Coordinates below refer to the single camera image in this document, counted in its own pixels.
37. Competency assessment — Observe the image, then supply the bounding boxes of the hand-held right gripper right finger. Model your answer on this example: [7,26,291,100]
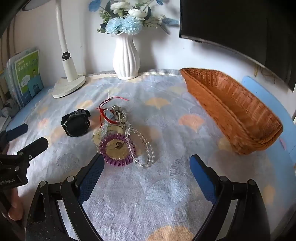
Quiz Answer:
[190,154,271,241]

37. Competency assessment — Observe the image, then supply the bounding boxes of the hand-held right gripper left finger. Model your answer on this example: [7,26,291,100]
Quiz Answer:
[25,153,105,241]

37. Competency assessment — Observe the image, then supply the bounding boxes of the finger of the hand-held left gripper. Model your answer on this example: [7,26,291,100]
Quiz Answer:
[17,137,49,163]
[0,123,28,142]

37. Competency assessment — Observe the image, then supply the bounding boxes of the purple coil hair tie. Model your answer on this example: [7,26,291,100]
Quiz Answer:
[99,133,137,167]

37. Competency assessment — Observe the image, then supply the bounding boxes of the cream bangle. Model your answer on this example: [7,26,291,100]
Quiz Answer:
[92,125,130,160]

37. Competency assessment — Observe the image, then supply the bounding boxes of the black wrist watch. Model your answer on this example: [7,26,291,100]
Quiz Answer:
[61,109,91,138]

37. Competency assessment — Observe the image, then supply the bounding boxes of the clear crystal bead bracelet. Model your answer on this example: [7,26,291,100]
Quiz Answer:
[92,123,155,169]

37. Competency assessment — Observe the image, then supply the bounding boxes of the red string bracelet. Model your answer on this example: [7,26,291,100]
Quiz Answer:
[96,97,129,124]

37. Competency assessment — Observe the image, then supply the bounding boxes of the silver keychain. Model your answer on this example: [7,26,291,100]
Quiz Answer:
[109,105,127,123]

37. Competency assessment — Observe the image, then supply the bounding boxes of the orange woven basket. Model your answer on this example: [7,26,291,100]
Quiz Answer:
[180,68,284,155]

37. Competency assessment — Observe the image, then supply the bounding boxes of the person's left hand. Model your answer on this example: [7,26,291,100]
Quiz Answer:
[8,187,25,221]

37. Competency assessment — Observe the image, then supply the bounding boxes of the green and blue books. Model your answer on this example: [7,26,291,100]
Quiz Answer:
[5,47,38,108]

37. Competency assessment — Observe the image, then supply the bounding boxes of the fan patterned tablecloth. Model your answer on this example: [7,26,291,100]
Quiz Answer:
[5,69,289,241]

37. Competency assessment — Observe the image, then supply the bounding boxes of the white desk lamp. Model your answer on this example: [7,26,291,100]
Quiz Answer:
[23,0,86,99]

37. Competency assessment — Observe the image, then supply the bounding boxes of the beige ribbed panel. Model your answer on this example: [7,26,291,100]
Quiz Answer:
[0,14,26,77]

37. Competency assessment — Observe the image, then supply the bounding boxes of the white ribbed vase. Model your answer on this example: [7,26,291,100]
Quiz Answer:
[113,34,141,80]

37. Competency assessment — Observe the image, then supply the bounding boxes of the blue and white artificial flowers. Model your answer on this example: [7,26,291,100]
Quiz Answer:
[89,0,179,37]

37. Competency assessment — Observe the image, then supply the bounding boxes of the black monitor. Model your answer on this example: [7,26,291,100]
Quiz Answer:
[179,0,296,92]

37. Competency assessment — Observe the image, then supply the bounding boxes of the yellow cable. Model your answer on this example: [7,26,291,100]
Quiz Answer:
[253,62,278,84]

